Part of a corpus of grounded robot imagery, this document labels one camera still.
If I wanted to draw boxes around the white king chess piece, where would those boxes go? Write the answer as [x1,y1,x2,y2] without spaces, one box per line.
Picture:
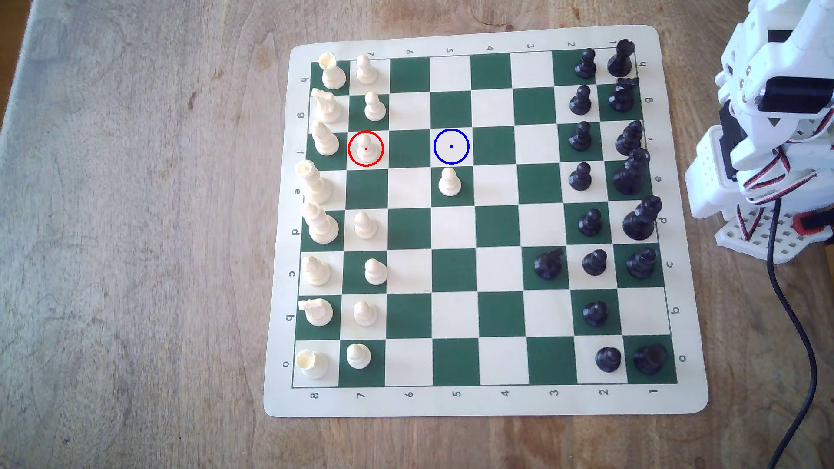
[295,159,334,205]

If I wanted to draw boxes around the black knight chess piece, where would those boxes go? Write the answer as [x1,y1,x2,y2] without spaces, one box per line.
[533,248,565,281]
[609,77,641,113]

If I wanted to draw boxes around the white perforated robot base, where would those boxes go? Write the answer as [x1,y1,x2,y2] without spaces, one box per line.
[715,206,834,264]

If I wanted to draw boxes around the red white black servo wires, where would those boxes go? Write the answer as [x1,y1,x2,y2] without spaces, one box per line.
[735,107,834,238]

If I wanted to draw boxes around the orange table clamp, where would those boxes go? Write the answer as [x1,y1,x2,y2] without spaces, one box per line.
[792,210,834,237]

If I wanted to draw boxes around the black cable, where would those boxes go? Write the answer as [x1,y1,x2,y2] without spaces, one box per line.
[766,198,819,469]

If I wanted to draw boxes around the white knight chess piece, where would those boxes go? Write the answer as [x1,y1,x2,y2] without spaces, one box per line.
[311,87,343,125]
[298,297,334,327]

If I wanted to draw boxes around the white queen chess piece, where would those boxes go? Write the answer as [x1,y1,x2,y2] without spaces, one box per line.
[301,201,340,245]

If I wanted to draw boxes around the black queen chess piece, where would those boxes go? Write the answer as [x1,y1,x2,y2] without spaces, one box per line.
[622,195,663,241]

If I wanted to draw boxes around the black rook chess piece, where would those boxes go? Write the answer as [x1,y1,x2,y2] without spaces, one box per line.
[606,39,636,78]
[632,344,669,375]

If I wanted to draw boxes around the white rook chess piece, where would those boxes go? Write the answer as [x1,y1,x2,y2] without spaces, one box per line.
[295,349,330,380]
[318,52,348,91]

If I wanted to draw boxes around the green and cream chessboard mat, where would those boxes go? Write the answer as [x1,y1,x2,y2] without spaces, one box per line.
[263,25,710,418]

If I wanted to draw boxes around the black king chess piece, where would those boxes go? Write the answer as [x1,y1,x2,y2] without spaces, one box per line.
[612,148,652,195]

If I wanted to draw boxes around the white bishop chess piece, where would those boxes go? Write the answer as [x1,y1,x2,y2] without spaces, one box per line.
[303,255,332,287]
[311,120,340,156]

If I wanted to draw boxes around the black bishop chess piece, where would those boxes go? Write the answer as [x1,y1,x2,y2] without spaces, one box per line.
[626,247,658,280]
[615,120,645,156]

